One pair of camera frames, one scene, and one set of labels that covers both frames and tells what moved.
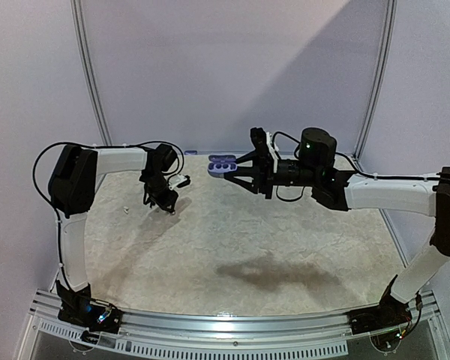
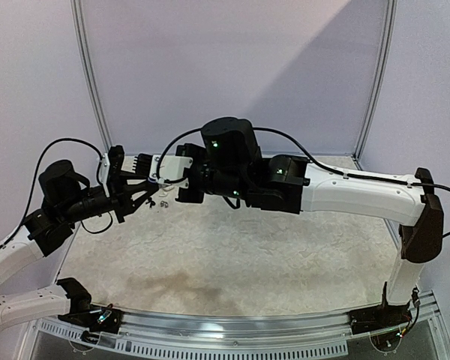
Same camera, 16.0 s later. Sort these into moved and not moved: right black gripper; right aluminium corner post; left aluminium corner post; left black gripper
Moved: left black gripper; right black gripper
Not moved: right aluminium corner post; left aluminium corner post
